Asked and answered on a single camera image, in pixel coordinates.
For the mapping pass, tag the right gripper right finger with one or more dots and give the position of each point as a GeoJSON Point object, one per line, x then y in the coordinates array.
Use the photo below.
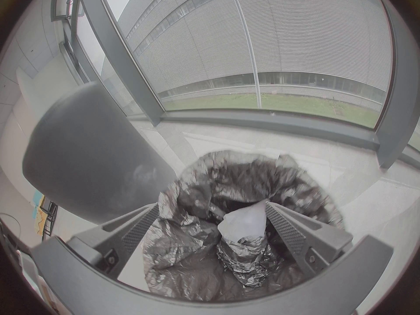
{"type": "Point", "coordinates": [308, 238]}

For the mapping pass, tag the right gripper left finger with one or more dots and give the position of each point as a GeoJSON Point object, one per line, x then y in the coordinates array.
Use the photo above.
{"type": "Point", "coordinates": [113, 241]}

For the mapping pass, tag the crumpled black plastic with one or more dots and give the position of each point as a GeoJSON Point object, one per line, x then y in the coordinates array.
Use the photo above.
{"type": "Point", "coordinates": [244, 261]}

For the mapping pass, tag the black plastic bag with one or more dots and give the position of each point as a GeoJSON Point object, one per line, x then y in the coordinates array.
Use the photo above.
{"type": "Point", "coordinates": [183, 264]}

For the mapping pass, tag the crumpled white paper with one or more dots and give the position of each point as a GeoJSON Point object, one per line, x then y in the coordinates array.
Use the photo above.
{"type": "Point", "coordinates": [244, 221]}

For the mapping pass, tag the window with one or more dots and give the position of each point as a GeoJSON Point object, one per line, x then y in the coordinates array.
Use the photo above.
{"type": "Point", "coordinates": [229, 44]}

